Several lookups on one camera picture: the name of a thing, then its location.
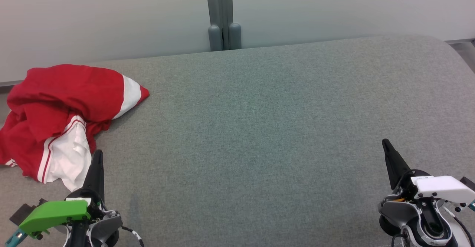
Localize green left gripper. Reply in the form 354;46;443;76
19;150;105;239

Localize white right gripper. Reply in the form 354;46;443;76
382;139;475;205

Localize red shorts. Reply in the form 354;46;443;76
7;64;150;144

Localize thin left arm cable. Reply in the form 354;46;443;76
121;226;145;247

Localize thin arm cable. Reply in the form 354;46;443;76
121;226;145;247
443;202;475;247

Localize thin right arm cable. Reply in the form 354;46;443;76
443;202;475;247

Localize teal left camera connector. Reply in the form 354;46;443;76
5;229;27;247

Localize grey double-foot partition post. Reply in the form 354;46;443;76
205;0;242;52

